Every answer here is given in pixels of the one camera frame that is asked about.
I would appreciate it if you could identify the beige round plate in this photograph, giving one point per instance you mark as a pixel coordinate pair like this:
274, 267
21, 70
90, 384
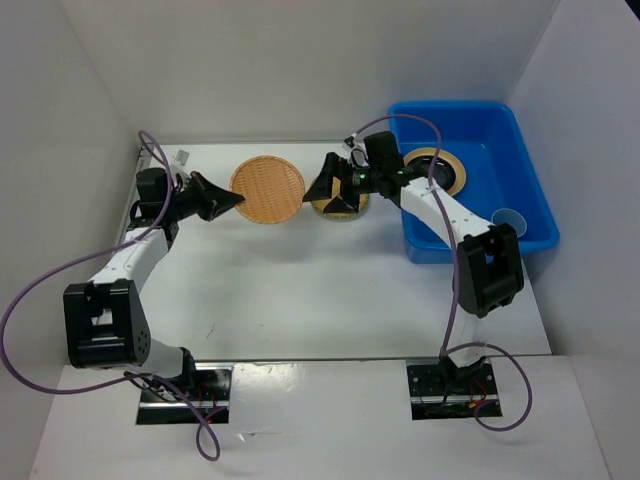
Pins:
452, 159

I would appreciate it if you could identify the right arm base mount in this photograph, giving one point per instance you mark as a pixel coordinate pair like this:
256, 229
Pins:
432, 399

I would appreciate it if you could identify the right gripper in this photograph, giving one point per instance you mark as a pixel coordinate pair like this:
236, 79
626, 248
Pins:
322, 189

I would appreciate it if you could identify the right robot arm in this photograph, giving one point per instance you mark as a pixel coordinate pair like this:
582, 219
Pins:
486, 257

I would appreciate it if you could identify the bamboo pattern round plate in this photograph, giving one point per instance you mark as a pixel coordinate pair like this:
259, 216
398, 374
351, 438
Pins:
319, 205

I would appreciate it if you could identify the blue plastic bin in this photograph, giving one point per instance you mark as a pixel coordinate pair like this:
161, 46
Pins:
487, 140

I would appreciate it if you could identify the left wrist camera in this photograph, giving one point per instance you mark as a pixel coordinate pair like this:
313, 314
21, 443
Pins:
180, 159

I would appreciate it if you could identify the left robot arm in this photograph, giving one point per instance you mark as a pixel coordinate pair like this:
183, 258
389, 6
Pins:
106, 326

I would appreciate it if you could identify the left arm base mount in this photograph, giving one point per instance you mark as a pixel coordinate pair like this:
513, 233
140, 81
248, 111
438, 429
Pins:
209, 392

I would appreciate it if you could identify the blue plastic cup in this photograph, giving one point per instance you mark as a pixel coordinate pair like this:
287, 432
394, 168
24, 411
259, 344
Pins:
511, 217

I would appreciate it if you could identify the black round plate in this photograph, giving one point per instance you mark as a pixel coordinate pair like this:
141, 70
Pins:
443, 174

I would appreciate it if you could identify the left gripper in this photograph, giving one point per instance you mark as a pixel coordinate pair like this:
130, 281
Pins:
215, 201

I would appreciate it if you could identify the light brown woven plate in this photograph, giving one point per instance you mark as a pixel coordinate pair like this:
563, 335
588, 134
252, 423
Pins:
273, 189

